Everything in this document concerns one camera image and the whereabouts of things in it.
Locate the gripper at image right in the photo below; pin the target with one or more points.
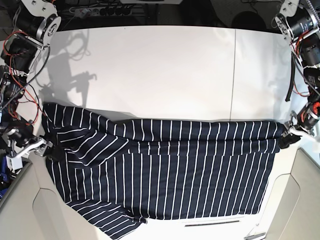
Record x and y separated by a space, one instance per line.
301 124

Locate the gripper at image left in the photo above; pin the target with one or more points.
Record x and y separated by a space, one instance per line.
23 142

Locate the navy white striped T-shirt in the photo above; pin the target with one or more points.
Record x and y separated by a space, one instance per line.
119 175

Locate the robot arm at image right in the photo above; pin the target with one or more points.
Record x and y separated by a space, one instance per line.
299 23

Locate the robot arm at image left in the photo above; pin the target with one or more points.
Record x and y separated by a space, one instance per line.
34 25

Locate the blue black items in bin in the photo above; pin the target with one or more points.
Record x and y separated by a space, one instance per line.
5 175

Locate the silver clip bottom right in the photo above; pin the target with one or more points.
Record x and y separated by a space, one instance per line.
255 234

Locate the black round stool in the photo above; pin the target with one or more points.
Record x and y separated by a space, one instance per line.
248 20

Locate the white power strip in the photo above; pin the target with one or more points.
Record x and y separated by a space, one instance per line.
100 11

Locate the white camera box image left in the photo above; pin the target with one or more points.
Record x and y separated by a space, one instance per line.
14 162

